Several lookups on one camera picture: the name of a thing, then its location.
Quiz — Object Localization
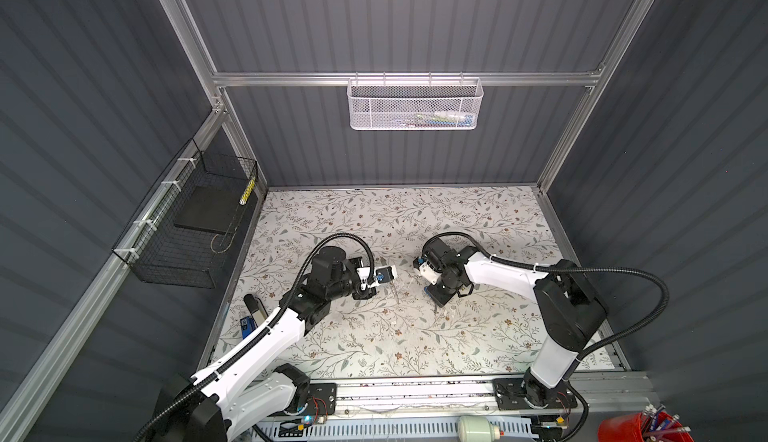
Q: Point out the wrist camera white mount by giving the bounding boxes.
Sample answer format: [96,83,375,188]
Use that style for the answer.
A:
[357,266,398,290]
[413,258,441,285]

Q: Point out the white plastic bottle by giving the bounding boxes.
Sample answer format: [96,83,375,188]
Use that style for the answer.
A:
[457,415,502,442]

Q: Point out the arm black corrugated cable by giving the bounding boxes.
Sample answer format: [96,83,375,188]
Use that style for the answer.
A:
[419,231,671,362]
[133,232,377,442]

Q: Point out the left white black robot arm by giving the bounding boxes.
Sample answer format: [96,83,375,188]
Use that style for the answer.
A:
[135,245,397,441]

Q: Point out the white cable duct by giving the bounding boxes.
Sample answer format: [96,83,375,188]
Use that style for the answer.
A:
[258,416,541,441]

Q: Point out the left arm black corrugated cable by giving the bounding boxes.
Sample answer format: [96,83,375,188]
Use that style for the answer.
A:
[133,232,377,442]

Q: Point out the black wire basket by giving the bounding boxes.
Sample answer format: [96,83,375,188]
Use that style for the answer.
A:
[113,142,259,289]

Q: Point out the white wire mesh basket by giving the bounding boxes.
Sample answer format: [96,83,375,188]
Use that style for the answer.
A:
[346,77,484,131]

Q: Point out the red cup with pens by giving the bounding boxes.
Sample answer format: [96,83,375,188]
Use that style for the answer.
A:
[597,408,694,442]

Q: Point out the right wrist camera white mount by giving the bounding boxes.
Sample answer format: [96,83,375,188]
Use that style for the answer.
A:
[413,258,441,285]

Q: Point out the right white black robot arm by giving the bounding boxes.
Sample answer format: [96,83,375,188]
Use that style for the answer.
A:
[413,236,608,408]

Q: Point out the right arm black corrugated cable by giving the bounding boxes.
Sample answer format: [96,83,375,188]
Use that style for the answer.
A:
[419,231,671,362]

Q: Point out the yellow marker pen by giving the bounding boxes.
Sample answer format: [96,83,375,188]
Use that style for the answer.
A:
[239,177,256,206]

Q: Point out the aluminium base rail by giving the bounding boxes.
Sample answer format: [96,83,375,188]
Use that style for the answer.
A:
[173,372,655,425]

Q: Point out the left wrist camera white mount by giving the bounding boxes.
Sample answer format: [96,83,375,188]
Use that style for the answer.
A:
[357,266,398,290]

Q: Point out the black blue handheld device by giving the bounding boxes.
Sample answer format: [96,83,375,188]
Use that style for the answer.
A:
[240,293,268,339]

